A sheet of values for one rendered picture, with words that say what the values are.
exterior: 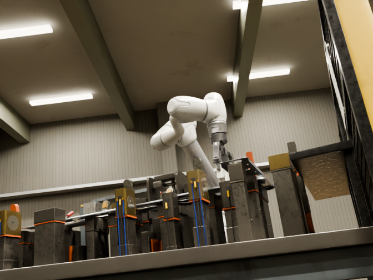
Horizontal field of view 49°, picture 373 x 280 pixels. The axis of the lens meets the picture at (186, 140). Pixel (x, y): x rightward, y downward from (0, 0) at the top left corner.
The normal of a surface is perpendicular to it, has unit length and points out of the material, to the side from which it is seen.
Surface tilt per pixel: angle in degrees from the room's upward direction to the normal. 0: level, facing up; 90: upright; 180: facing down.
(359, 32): 90
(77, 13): 180
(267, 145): 90
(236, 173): 90
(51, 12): 180
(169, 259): 90
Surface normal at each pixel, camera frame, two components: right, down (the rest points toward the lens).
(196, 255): -0.06, -0.35
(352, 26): -0.38, -0.29
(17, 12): 0.11, 0.93
